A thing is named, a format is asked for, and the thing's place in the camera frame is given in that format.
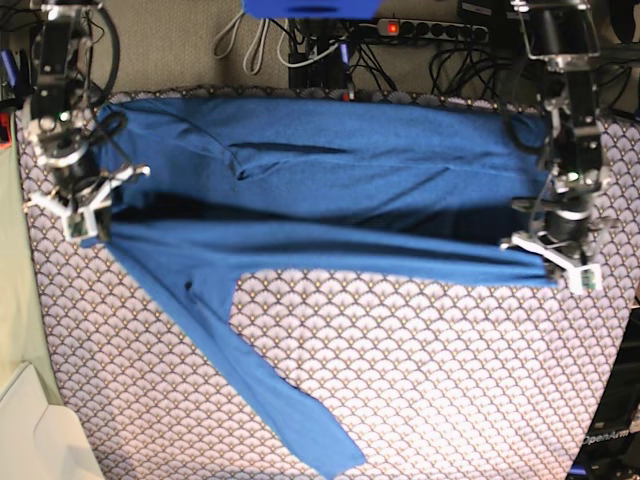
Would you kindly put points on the blue box at top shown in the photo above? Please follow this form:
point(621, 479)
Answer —
point(310, 9)

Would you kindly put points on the blue long-sleeve T-shirt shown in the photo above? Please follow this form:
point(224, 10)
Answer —
point(238, 185)

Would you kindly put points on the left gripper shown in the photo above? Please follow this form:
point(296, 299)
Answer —
point(563, 231)

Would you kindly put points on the white power strip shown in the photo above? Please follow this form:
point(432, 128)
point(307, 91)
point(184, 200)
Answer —
point(431, 30)

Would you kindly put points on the white plastic bin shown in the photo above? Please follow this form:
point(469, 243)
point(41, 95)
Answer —
point(40, 440)

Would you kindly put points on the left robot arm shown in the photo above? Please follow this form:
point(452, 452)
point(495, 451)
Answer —
point(562, 36)

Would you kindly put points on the fan-patterned table cloth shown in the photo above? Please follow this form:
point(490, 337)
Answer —
point(431, 380)

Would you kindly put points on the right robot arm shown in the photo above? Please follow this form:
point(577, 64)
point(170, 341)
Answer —
point(62, 56)

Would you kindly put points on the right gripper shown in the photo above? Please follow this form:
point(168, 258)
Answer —
point(81, 197)

